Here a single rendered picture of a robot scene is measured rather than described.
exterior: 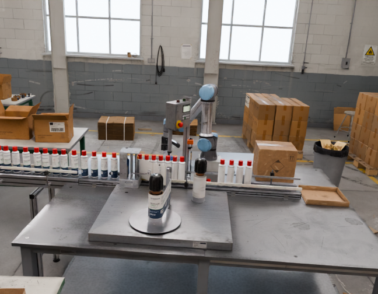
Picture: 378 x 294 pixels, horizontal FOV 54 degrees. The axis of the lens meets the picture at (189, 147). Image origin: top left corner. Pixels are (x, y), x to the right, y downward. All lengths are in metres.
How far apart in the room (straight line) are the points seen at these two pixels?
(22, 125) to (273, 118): 3.74
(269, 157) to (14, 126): 2.64
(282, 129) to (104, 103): 4.02
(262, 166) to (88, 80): 5.92
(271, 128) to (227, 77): 2.37
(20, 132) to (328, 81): 6.49
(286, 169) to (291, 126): 3.24
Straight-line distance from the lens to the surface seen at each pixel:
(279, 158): 2.97
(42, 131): 4.09
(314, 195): 2.95
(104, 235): 2.14
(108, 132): 6.76
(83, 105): 8.45
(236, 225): 2.36
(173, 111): 2.61
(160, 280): 2.88
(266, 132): 6.13
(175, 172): 2.72
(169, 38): 8.01
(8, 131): 4.29
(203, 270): 2.14
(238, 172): 2.72
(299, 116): 6.22
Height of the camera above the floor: 1.98
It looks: 18 degrees down
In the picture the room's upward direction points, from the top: 3 degrees clockwise
